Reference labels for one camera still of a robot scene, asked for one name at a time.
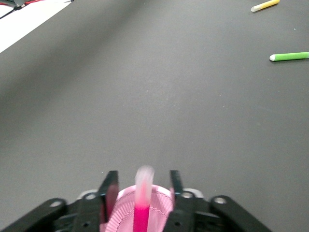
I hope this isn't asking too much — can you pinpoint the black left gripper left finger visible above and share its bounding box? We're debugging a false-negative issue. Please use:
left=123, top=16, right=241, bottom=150
left=77, top=170, right=120, bottom=232

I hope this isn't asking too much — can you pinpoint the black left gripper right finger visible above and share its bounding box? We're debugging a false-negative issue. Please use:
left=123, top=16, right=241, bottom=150
left=165, top=170, right=209, bottom=232

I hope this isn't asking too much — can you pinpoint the yellow marker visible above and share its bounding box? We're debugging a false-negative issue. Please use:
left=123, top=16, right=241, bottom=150
left=251, top=0, right=280, bottom=13

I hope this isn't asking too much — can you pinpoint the dark grey table mat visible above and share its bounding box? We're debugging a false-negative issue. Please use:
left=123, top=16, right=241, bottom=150
left=0, top=0, right=309, bottom=232

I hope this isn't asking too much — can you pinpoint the pink mesh cup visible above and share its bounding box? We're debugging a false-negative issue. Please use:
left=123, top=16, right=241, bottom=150
left=100, top=185, right=176, bottom=232

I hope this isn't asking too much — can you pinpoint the green marker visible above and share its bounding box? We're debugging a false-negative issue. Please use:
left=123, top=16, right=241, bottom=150
left=269, top=52, right=309, bottom=62

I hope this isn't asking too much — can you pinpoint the pink marker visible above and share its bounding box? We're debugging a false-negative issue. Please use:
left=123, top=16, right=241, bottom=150
left=133, top=165, right=155, bottom=232

